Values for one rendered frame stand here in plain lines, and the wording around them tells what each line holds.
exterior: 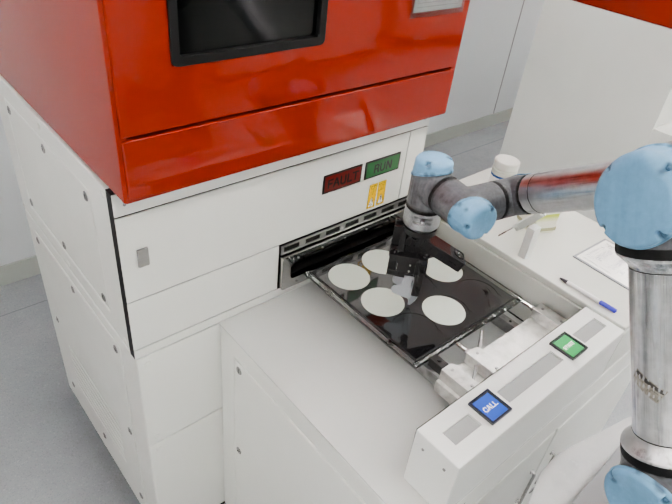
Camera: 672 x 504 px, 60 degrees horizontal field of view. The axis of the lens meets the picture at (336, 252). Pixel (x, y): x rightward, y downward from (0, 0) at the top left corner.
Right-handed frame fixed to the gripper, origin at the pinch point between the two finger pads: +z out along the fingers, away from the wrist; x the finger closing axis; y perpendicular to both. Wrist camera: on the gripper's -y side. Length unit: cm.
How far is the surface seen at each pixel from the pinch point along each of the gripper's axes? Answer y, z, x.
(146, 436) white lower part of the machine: 56, 36, 22
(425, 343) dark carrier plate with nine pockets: -3.4, 2.1, 11.0
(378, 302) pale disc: 7.5, 2.0, 0.6
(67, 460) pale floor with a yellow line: 98, 92, 0
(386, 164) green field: 10.9, -18.0, -27.8
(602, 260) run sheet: -44.9, -4.8, -21.3
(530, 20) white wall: -73, 15, -350
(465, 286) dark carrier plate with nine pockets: -12.6, 2.1, -10.9
